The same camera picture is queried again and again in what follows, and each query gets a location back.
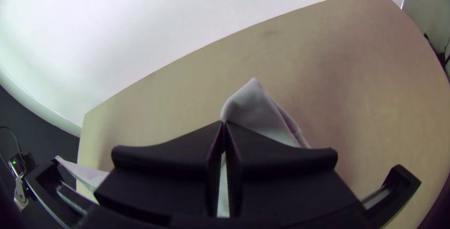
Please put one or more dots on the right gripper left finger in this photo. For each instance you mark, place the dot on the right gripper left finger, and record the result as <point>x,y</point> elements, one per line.
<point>168,172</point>

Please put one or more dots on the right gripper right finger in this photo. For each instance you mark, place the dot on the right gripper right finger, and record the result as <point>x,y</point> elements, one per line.
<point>281,179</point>

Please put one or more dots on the grey t-shirt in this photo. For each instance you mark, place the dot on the grey t-shirt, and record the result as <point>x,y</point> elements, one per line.
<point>256,113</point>

